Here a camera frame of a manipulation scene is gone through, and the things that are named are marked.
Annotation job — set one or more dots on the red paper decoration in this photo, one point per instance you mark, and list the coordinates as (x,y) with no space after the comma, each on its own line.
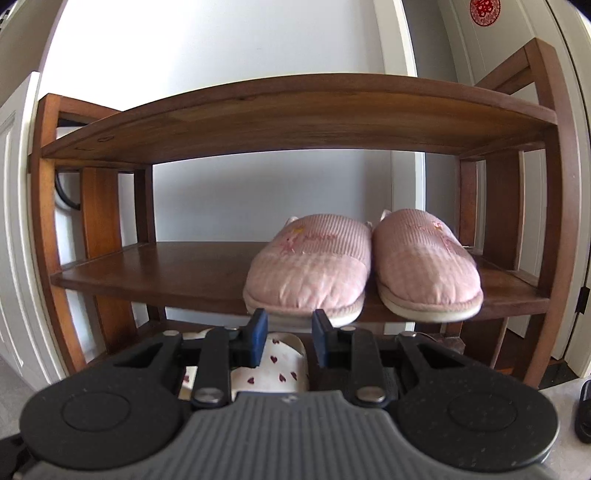
(484,8)

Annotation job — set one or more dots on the black sandal with gold buckle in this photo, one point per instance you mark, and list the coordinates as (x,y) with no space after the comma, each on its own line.
(584,410)

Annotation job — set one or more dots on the wooden shoe rack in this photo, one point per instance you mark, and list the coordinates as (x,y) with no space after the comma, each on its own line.
(295,115)

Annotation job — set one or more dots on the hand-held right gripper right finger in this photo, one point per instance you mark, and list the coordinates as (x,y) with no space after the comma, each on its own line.
(325,341)

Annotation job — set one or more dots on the pink slipper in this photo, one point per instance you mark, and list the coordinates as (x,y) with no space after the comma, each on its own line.
(304,267)
(425,263)

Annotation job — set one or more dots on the white panelled door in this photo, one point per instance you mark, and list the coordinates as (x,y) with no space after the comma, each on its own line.
(18,230)

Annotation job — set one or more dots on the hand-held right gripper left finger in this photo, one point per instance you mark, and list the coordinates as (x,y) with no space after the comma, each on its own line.
(256,337)

